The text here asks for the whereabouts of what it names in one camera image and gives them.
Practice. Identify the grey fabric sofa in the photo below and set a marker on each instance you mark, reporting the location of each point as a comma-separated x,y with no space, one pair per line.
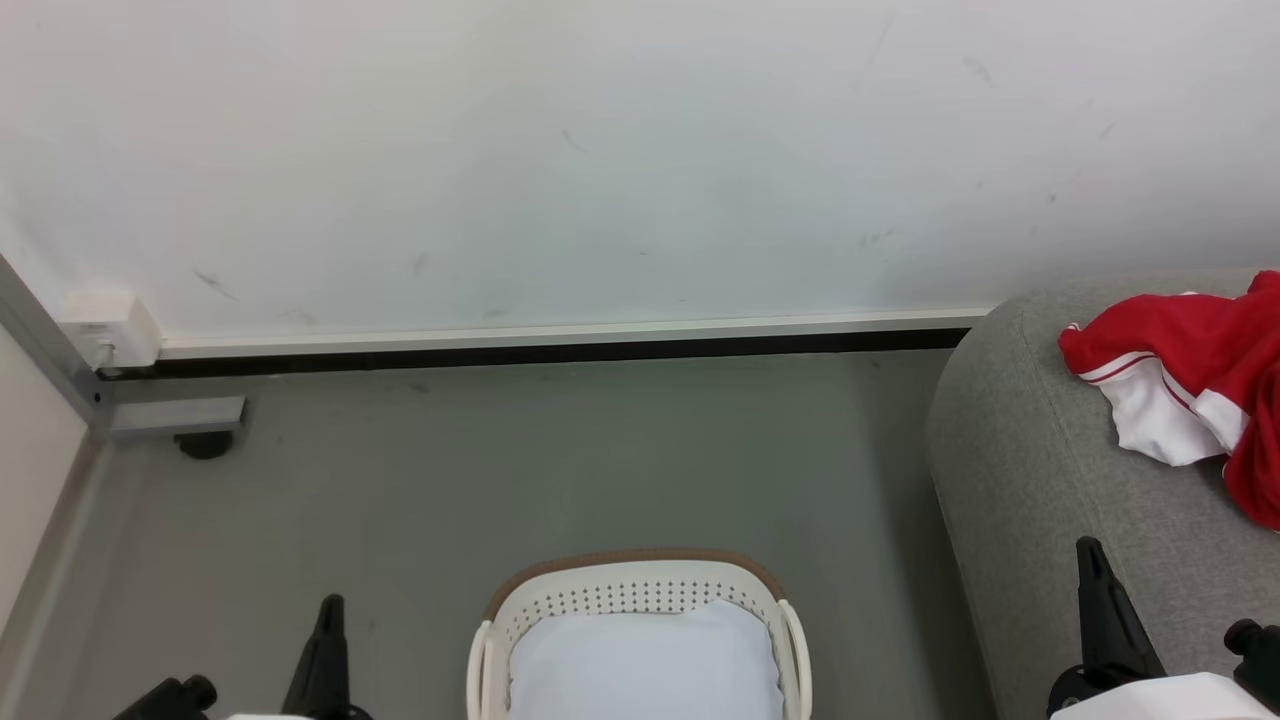
1030,480

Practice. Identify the white wall box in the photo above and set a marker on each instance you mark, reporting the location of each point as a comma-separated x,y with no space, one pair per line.
110,328

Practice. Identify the red garment with white trim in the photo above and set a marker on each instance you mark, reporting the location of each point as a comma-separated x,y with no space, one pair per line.
1180,340

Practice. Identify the cream plastic laundry basket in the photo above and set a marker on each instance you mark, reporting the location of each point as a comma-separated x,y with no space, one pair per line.
640,590

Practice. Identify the black right wrist camera knob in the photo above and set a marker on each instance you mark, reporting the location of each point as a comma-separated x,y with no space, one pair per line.
1258,655

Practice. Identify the pale white cloth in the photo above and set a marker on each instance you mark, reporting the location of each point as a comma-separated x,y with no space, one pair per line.
645,670

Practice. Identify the grey metal foot bracket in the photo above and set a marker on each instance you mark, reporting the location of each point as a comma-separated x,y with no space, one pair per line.
180,414

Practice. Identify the black wrist camera knob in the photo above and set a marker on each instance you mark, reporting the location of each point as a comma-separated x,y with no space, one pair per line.
1258,655
175,697

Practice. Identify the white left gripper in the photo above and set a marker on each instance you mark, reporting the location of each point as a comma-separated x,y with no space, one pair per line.
268,717

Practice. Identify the white and black baseboard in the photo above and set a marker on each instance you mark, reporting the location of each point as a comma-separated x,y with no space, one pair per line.
560,340

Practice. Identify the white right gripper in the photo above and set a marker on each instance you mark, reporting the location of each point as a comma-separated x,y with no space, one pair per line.
1180,700

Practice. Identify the metal frame foot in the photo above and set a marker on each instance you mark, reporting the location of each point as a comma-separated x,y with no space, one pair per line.
45,345

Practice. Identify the black left wrist camera knob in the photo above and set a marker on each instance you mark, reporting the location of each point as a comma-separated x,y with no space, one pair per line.
175,697

